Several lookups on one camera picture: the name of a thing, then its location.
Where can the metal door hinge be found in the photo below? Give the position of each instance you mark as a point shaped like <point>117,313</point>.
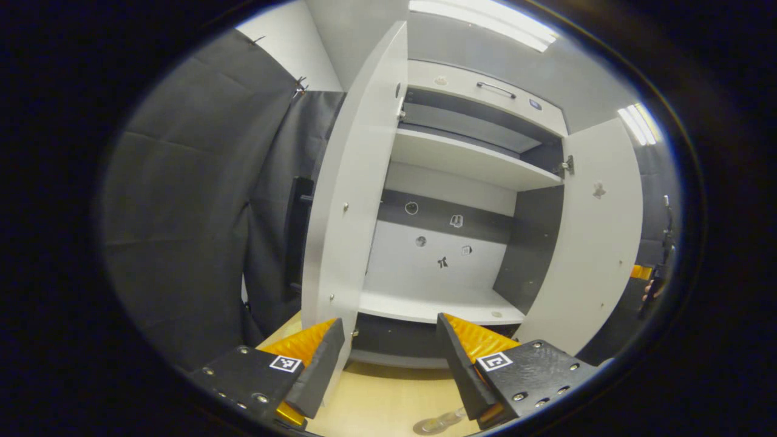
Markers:
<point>567,165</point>
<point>400,110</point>

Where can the grey cabinet door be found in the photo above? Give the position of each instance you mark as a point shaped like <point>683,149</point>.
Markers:
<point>595,255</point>
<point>346,182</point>

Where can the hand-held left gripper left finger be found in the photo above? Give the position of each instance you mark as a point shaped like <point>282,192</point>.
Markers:
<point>318,370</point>

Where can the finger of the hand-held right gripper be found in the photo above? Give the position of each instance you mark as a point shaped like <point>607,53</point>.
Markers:
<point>641,272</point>

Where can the clear labelled bottle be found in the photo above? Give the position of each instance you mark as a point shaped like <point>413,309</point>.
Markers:
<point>452,417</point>

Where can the grey cabinet drawer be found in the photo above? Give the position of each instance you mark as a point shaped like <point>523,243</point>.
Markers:
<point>461,76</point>

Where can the black backdrop cloth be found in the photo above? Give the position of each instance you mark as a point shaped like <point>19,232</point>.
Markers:
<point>182,212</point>

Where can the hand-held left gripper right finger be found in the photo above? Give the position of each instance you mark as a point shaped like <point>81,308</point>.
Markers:
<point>462,370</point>

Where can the metal cloth clip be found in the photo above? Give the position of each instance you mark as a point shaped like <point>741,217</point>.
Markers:
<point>300,85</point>

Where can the white cabinet shelf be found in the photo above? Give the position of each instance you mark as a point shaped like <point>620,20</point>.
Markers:
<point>425,304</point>
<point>461,159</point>

